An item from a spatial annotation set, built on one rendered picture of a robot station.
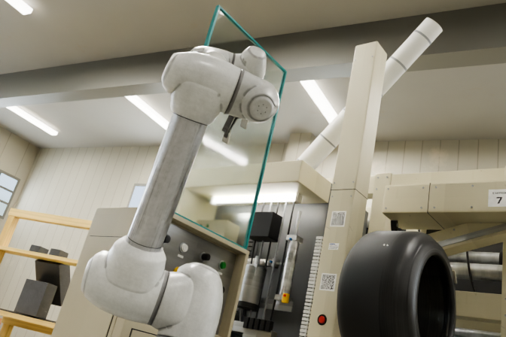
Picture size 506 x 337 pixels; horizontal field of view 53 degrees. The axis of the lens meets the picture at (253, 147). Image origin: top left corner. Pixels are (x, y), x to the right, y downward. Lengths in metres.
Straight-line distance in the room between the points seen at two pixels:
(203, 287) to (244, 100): 0.53
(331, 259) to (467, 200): 0.66
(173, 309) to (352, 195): 1.20
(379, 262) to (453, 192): 0.65
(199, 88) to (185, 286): 0.54
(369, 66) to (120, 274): 1.77
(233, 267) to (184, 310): 0.85
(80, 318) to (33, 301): 3.71
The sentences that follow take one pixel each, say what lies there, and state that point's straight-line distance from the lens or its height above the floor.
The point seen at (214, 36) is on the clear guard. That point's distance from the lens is 2.29.
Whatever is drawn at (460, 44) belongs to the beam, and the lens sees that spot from 4.17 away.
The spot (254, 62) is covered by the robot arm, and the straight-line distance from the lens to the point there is 1.90.
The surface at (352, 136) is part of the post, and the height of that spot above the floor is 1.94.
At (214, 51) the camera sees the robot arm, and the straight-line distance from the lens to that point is 1.89.
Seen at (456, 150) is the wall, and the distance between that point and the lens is 6.16.
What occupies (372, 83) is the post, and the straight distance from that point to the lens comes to 2.68.
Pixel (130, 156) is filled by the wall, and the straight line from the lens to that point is 8.43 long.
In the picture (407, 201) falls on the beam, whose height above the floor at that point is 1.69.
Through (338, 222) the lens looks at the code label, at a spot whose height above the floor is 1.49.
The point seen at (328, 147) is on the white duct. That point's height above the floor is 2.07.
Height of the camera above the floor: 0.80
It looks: 23 degrees up
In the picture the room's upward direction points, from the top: 14 degrees clockwise
